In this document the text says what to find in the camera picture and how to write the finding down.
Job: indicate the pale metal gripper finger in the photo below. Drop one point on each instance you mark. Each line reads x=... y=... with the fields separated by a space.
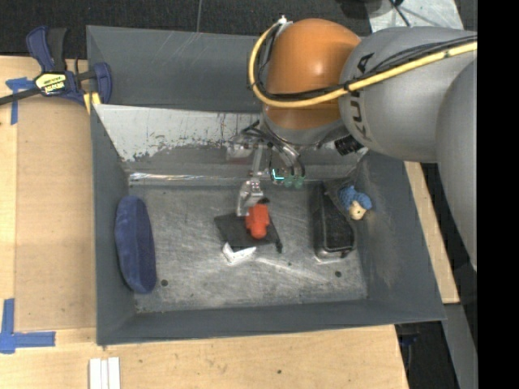
x=246 y=197

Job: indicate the orange-red toy figure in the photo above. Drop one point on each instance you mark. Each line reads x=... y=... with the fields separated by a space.
x=258 y=221

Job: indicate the black flat square sheet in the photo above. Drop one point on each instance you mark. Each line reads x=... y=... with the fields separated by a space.
x=235 y=231

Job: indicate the small white folded piece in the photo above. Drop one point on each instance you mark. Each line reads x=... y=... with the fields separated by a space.
x=237 y=253

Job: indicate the grey metal bin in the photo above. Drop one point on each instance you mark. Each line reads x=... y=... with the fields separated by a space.
x=194 y=286

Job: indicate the blue and beige toy figure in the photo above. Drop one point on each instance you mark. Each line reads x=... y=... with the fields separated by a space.
x=354 y=202

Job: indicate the blue oval cushion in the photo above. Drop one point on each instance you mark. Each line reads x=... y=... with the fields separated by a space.
x=135 y=243

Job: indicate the black cylinder on white bracket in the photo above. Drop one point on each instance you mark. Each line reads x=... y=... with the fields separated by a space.
x=347 y=145

